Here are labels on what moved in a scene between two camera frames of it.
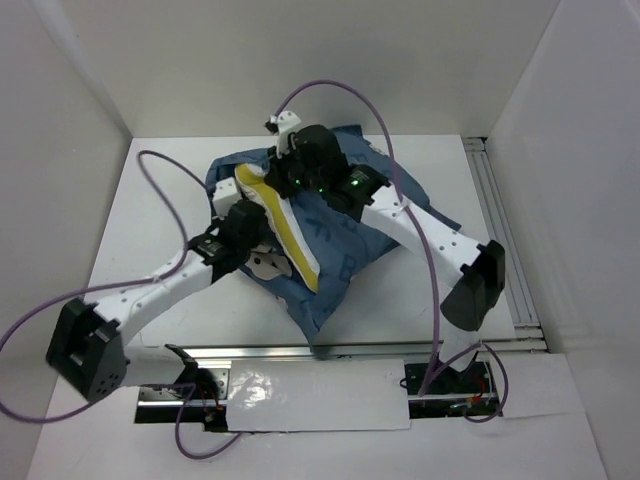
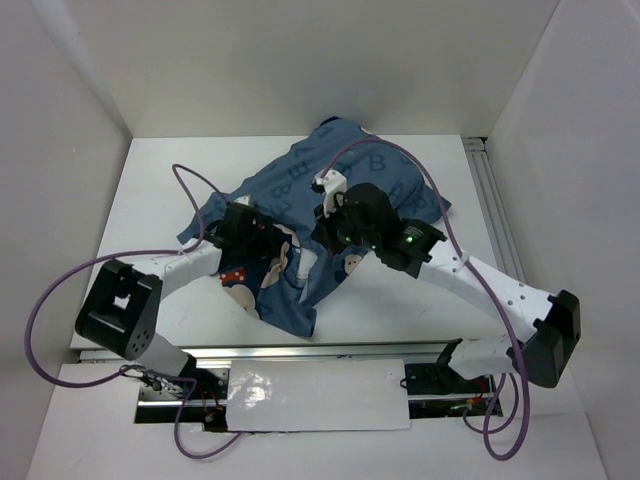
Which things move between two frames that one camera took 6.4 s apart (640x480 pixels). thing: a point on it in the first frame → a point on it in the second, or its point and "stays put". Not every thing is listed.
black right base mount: [435, 389] stays put
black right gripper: [276, 171] → [322, 232]
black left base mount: [198, 396] stays put
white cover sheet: [317, 395] stays put
